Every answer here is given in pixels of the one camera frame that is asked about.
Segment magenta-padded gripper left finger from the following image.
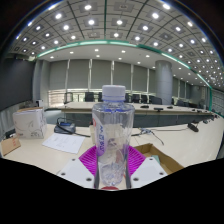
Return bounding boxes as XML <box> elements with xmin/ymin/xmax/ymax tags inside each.
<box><xmin>57</xmin><ymin>145</ymin><xmax>99</xmax><ymax>188</ymax></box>

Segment brown kraft paper envelope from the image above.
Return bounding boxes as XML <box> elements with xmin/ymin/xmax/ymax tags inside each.
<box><xmin>0</xmin><ymin>136</ymin><xmax>22</xmax><ymax>158</ymax></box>

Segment black desk phone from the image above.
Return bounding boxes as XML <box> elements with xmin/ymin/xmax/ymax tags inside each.
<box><xmin>54</xmin><ymin>117</ymin><xmax>77</xmax><ymax>135</ymax></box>

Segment white printed paper carton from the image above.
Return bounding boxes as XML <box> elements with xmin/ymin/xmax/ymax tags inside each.
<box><xmin>12</xmin><ymin>106</ymin><xmax>48</xmax><ymax>140</ymax></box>

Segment red-sided open cardboard box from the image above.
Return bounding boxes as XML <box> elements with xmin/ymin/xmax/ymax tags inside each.
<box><xmin>133</xmin><ymin>143</ymin><xmax>185</xmax><ymax>175</ymax></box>

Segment thin grey cable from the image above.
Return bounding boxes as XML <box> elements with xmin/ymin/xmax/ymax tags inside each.
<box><xmin>131</xmin><ymin>127</ymin><xmax>166</xmax><ymax>146</ymax></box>

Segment black table microphone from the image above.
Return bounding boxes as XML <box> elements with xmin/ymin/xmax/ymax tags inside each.
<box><xmin>187</xmin><ymin>122</ymin><xmax>200</xmax><ymax>133</ymax></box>

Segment row of black office chairs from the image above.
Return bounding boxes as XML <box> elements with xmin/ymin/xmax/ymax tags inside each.
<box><xmin>63</xmin><ymin>91</ymin><xmax>208</xmax><ymax>108</ymax></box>

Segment white printed paper sheet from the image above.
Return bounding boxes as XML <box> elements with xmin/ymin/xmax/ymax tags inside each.
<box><xmin>41</xmin><ymin>132</ymin><xmax>86</xmax><ymax>155</ymax></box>

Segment clear plastic water bottle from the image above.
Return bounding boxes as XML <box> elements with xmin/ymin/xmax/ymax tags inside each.
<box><xmin>91</xmin><ymin>84</ymin><xmax>136</xmax><ymax>188</ymax></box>

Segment recessed ceiling lights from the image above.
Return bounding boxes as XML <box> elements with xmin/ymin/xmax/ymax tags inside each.
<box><xmin>9</xmin><ymin>0</ymin><xmax>224</xmax><ymax>88</ymax></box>

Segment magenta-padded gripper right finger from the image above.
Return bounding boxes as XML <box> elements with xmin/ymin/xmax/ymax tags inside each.
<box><xmin>128</xmin><ymin>145</ymin><xmax>169</xmax><ymax>189</ymax></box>

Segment long curved conference desk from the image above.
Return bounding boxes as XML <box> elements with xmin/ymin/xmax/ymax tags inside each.
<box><xmin>44</xmin><ymin>101</ymin><xmax>224</xmax><ymax>129</ymax></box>

